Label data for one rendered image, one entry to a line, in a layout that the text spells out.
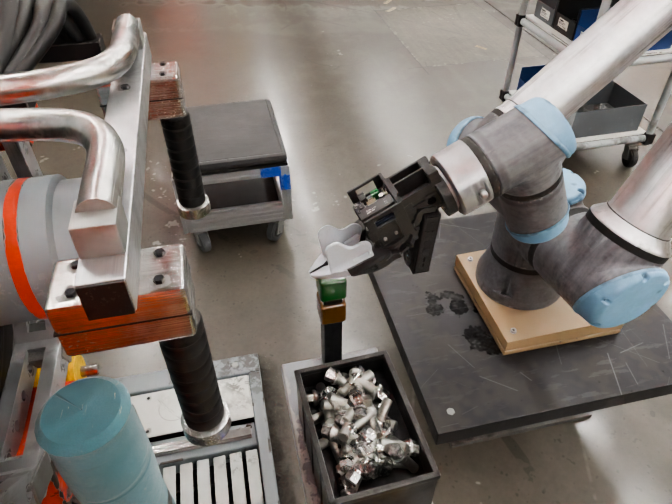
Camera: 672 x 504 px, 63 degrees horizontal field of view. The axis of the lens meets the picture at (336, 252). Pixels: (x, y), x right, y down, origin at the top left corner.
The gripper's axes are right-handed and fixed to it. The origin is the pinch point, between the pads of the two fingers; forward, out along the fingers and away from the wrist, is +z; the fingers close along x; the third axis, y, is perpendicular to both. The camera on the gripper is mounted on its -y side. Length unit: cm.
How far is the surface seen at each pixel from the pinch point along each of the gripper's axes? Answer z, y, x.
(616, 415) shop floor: -38, -94, 2
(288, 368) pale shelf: 14.8, -19.4, -3.5
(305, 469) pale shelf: 16.6, -18.5, 14.5
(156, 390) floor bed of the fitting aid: 56, -42, -35
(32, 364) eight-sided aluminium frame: 40.1, 8.9, -3.8
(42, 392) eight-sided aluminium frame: 36.9, 9.8, 3.3
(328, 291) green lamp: 0.8, -4.6, -0.5
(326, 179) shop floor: -4, -78, -120
